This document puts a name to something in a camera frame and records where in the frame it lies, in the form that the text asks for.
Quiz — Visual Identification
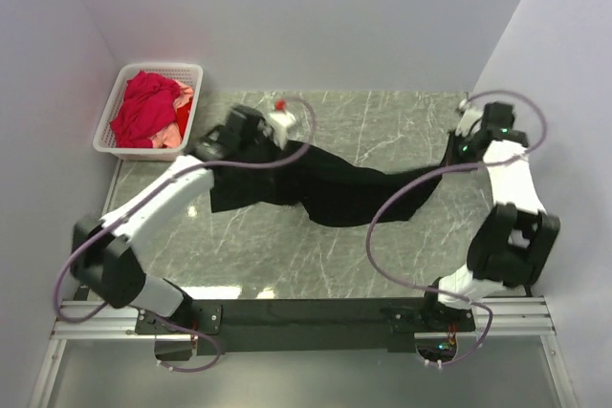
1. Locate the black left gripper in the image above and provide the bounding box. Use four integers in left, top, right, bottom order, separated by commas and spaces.
239, 126, 290, 182

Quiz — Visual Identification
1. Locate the black t shirt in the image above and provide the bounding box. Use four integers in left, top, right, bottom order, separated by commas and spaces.
210, 140, 448, 227

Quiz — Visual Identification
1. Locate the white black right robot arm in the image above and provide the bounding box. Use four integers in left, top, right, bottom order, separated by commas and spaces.
419, 100, 560, 331

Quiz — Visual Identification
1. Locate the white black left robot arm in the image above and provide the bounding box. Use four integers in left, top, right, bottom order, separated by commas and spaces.
65, 99, 297, 333

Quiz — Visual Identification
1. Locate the orange red t shirt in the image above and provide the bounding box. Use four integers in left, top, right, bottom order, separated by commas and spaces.
176, 99, 192, 139

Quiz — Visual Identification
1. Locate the white plastic laundry basket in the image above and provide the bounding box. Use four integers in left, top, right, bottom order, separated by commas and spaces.
93, 61, 204, 161

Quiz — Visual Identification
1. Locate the black base crossbar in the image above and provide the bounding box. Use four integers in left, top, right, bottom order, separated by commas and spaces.
133, 296, 479, 361

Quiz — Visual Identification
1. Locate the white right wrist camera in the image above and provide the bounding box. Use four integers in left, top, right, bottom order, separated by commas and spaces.
455, 98, 484, 138

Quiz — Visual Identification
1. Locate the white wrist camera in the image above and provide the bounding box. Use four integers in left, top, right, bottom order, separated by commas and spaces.
265, 99, 297, 149
455, 98, 484, 138

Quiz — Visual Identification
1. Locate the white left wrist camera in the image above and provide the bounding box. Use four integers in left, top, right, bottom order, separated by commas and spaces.
265, 99, 297, 149

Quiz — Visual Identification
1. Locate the aluminium frame rail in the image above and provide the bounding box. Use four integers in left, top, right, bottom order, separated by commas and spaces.
26, 159, 575, 408

